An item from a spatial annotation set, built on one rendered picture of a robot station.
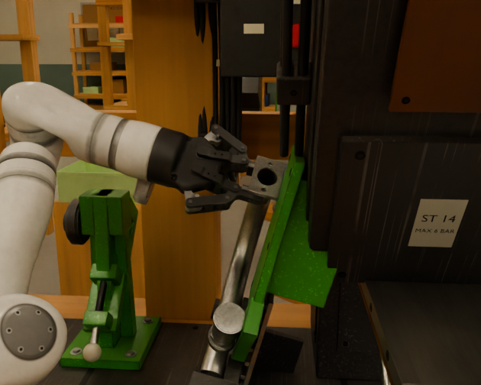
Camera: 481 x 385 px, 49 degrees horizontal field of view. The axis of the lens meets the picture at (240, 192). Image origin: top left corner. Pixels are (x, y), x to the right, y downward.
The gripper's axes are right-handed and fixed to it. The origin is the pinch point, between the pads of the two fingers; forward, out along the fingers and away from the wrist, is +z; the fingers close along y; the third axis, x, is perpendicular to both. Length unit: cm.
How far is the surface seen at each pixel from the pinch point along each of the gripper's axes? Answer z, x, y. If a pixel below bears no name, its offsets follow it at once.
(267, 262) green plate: 3.3, -5.8, -12.8
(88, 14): -412, 734, 692
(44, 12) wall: -502, 753, 682
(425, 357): 17.7, -16.2, -21.3
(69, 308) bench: -30, 50, -12
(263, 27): -5.5, -3.6, 23.9
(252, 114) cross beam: -4.4, 21.0, 26.3
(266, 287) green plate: 4.1, -3.7, -14.9
